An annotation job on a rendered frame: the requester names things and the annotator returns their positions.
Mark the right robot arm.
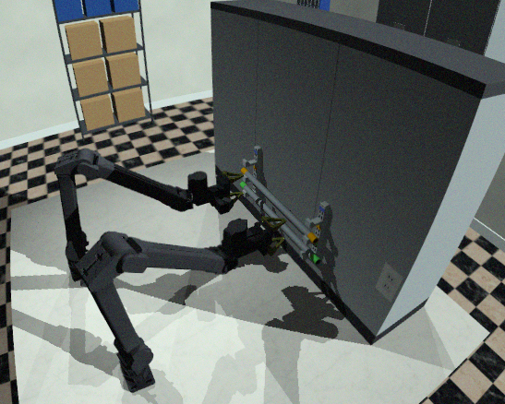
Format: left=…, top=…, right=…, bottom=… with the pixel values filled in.
left=75, top=219, right=259, bottom=393

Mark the black wall panel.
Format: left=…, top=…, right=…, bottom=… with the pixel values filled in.
left=210, top=0, right=505, bottom=345

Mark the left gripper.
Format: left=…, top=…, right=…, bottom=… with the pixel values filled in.
left=216, top=171, right=244, bottom=203

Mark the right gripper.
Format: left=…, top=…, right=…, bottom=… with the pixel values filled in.
left=246, top=216, right=286, bottom=256

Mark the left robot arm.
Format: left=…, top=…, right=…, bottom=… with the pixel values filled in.
left=54, top=149, right=234, bottom=281

